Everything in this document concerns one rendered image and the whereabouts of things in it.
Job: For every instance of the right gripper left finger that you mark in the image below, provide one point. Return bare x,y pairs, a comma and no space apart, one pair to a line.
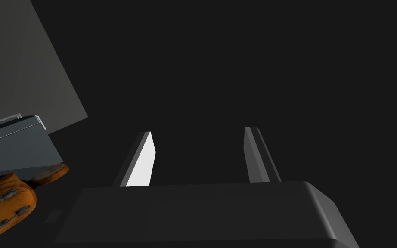
140,165

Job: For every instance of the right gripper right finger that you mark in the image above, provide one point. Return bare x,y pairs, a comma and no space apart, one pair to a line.
258,158

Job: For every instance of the dark grey cabinet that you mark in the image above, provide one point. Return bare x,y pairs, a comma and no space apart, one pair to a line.
12,148

